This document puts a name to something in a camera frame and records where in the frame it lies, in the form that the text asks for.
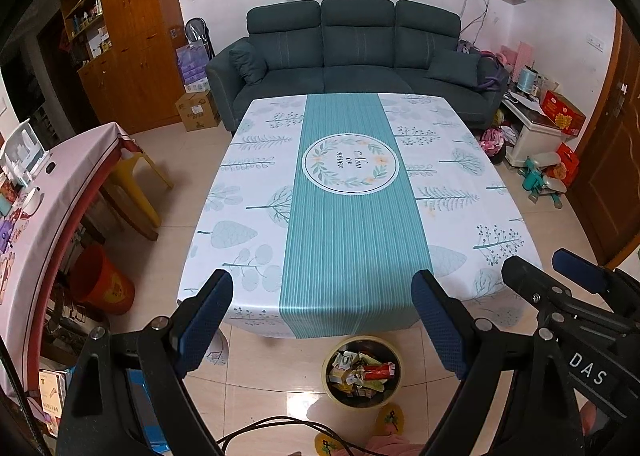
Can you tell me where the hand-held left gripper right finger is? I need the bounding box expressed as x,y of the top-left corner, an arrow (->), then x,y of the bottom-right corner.
411,268 -> 586,456

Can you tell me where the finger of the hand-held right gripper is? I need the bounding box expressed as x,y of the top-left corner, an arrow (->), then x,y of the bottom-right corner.
552,247 -> 640,317
501,256 -> 640,362

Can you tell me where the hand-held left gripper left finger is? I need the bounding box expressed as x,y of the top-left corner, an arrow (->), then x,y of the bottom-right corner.
55,268 -> 234,456

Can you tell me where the pile of discarded packets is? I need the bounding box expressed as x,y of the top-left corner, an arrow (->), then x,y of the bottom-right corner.
327,343 -> 397,396

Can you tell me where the yellow rimmed dark bin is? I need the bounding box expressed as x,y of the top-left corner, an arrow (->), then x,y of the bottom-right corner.
321,335 -> 401,409

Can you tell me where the brown wooden door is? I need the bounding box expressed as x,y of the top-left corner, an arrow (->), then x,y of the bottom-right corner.
567,11 -> 640,269

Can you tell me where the yellow printed slipper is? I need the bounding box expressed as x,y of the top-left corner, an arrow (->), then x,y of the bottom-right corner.
375,403 -> 408,437
314,433 -> 346,456

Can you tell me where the red plastic bucket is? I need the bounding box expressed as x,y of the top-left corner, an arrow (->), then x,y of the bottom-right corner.
69,243 -> 136,315

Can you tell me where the table with blue-white cloth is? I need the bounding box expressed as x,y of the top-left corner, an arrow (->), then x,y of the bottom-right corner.
176,92 -> 546,339

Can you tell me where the person's right leg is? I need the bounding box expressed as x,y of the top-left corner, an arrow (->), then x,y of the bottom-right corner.
360,433 -> 426,456

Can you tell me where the white low cabinet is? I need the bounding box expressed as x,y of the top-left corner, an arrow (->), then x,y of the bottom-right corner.
502,96 -> 563,172

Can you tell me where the pink cloth pile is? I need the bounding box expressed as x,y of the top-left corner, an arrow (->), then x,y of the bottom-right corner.
479,126 -> 508,164

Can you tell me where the yellow plastic chair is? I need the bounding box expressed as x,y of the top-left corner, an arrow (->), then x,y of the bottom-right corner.
102,148 -> 176,242

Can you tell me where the red gift box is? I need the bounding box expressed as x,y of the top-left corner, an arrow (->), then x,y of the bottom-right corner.
540,90 -> 587,137

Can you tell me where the teal ribbon spool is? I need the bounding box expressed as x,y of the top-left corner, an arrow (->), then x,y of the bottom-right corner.
517,67 -> 541,97

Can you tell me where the pink cloth covered side table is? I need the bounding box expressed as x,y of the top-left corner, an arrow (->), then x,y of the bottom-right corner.
0,121 -> 146,402

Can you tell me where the white round dish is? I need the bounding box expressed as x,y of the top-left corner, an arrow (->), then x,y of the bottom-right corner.
20,187 -> 46,217

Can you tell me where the cardboard box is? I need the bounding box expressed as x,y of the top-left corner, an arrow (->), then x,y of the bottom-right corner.
175,90 -> 222,132

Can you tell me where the pink flat board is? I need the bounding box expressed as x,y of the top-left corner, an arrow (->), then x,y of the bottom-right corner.
500,41 -> 533,77

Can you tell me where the dark green cushion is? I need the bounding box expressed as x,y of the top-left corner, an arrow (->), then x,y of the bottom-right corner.
426,48 -> 481,89
228,43 -> 268,87

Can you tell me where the purple bag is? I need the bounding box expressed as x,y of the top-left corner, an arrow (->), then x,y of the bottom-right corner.
457,38 -> 501,92

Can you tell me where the white countertop appliance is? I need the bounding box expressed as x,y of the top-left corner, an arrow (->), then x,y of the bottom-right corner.
0,118 -> 51,187

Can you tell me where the purple tissue pack stack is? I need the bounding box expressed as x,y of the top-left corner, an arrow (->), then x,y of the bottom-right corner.
175,41 -> 211,93

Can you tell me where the orange wooden cabinet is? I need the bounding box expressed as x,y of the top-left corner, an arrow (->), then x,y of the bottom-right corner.
60,0 -> 186,134

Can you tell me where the dark green sofa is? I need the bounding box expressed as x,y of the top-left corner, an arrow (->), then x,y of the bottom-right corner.
206,0 -> 511,133

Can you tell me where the black cable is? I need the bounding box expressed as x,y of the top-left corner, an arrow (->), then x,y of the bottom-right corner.
215,416 -> 381,456

